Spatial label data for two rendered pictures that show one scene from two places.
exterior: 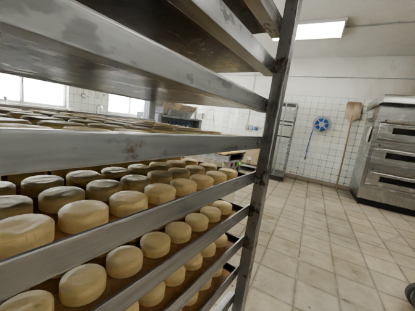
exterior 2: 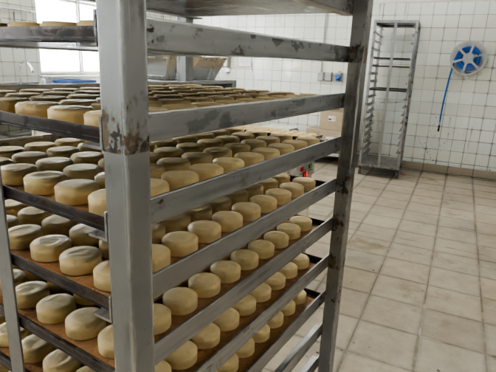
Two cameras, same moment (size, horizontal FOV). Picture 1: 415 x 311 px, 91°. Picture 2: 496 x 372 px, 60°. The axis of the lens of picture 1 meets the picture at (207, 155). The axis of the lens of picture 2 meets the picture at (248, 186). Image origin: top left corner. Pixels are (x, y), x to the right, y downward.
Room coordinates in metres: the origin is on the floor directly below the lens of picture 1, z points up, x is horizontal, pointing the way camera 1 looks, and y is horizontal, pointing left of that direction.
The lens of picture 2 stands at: (-0.39, 0.08, 1.30)
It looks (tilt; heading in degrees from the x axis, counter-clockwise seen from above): 16 degrees down; 359
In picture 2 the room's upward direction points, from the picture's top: 2 degrees clockwise
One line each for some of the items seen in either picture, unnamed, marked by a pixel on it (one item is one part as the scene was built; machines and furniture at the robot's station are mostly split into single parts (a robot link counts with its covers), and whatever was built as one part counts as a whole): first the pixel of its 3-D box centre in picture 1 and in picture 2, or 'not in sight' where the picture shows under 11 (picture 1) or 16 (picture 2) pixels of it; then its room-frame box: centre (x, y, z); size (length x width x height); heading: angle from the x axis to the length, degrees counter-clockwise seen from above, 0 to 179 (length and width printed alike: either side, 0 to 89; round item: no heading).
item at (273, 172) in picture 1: (280, 140); (389, 99); (5.05, -1.73, 0.93); 0.64 x 0.51 x 1.78; 157
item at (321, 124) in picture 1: (318, 139); (462, 88); (5.01, -2.60, 1.10); 0.41 x 0.17 x 1.10; 64
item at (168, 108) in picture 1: (173, 109); (182, 67); (2.40, 0.46, 1.25); 0.56 x 0.29 x 0.14; 147
